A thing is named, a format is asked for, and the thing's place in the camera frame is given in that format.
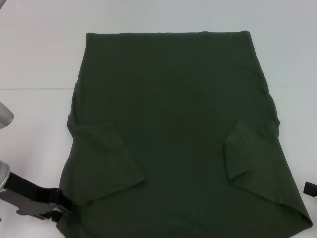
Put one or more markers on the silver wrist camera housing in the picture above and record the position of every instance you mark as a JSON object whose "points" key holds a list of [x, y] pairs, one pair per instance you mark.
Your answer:
{"points": [[5, 116]]}

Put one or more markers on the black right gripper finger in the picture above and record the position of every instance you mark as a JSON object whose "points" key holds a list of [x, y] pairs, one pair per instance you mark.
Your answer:
{"points": [[311, 189]]}

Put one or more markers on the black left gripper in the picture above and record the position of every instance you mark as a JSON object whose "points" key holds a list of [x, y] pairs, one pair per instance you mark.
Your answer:
{"points": [[29, 187]]}

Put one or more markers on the dark green t-shirt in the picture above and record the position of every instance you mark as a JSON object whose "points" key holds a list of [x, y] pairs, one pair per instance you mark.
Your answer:
{"points": [[173, 111]]}

